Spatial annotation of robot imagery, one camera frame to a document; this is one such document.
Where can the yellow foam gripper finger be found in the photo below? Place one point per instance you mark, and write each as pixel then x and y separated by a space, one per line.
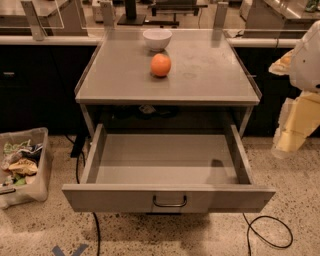
pixel 298 119

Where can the grey top drawer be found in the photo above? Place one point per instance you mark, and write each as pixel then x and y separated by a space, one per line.
pixel 167 173

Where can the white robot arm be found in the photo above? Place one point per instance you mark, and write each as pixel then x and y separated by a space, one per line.
pixel 302 63

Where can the grey metal cabinet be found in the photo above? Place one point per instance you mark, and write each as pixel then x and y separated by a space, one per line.
pixel 204 71

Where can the orange fruit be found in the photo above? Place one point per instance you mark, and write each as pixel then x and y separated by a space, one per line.
pixel 160 65

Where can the white ceramic bowl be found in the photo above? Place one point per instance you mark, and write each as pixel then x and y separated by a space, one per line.
pixel 157 39

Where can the black monitor stand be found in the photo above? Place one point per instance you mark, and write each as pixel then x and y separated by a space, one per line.
pixel 131 17

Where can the clear plastic bin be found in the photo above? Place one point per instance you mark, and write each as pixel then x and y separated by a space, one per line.
pixel 37 190

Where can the crumpled snack bags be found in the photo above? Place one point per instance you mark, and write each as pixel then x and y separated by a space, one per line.
pixel 20 163

